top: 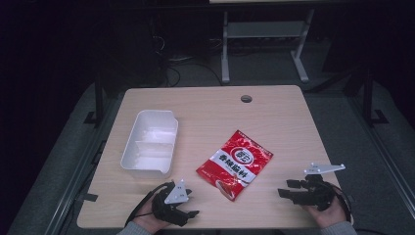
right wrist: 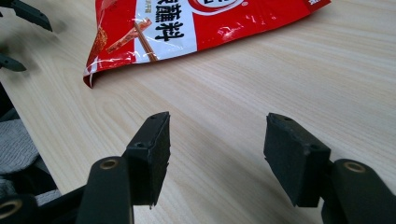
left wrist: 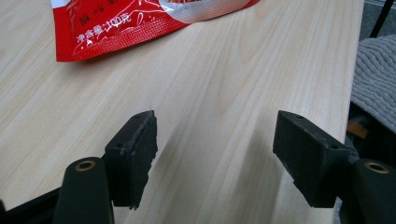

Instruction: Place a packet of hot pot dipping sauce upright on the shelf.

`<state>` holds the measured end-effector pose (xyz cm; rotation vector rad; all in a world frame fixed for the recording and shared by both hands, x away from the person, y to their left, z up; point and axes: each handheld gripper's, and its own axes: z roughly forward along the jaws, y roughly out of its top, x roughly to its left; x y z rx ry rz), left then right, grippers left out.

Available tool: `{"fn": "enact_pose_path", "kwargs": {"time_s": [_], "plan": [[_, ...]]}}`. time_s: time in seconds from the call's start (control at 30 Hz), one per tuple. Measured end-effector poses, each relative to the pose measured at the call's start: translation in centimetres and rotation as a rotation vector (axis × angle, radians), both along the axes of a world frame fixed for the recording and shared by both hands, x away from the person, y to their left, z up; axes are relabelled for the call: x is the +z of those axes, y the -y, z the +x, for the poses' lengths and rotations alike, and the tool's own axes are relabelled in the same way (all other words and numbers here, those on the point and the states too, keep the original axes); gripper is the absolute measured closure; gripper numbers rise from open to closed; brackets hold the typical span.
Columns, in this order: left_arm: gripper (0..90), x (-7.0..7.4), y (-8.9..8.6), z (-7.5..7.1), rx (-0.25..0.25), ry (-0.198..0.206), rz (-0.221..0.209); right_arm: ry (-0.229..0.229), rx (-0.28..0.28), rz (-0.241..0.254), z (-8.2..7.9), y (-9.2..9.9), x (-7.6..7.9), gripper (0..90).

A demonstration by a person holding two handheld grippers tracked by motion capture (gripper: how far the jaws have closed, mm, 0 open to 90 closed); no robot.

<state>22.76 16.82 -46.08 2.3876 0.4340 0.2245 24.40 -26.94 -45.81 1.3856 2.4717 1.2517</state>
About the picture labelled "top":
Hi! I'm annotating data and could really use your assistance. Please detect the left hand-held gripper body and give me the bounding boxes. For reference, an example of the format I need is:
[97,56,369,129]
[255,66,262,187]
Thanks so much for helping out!
[151,178,193,227]

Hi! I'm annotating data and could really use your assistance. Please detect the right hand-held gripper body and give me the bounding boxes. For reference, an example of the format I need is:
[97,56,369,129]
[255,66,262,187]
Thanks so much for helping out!
[293,162,346,212]

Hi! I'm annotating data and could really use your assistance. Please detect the white plastic bin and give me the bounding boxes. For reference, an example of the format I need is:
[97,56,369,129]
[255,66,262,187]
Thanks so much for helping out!
[119,109,179,179]

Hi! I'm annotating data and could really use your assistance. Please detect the red snack packet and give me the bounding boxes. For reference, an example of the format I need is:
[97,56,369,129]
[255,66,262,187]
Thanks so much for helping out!
[196,129,274,202]

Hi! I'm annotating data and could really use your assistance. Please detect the person's left hand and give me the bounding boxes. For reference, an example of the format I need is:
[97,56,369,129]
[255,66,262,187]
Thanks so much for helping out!
[131,195,172,235]

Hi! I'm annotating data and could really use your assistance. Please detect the person's right hand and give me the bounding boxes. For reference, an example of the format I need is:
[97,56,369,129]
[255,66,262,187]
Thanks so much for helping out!
[301,195,347,229]

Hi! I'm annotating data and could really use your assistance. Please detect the black metal stand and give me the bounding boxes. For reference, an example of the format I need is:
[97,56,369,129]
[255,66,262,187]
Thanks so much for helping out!
[361,68,390,127]
[83,73,106,127]

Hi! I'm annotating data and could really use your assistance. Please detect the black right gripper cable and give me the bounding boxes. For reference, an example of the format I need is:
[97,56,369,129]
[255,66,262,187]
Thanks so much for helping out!
[328,183,355,225]

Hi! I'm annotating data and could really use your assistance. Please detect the black floor cables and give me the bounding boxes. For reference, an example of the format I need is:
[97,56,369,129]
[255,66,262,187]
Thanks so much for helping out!
[153,35,224,88]

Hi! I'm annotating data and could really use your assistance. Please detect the white metal desk frame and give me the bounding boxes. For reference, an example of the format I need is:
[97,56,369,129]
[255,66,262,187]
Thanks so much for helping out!
[220,9,316,84]

